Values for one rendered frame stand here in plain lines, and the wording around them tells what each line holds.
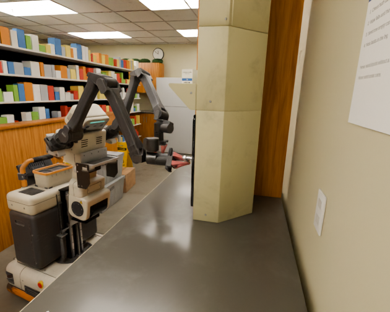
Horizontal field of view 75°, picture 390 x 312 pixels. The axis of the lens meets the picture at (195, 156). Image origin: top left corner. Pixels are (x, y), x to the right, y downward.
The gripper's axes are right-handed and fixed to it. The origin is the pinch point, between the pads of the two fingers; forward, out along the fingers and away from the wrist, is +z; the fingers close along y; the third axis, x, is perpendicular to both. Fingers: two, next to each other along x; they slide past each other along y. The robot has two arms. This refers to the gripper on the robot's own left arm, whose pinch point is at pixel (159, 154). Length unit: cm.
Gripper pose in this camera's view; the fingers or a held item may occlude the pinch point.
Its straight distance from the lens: 160.2
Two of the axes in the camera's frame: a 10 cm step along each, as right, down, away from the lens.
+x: 2.2, -2.2, 9.5
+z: -0.2, 9.7, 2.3
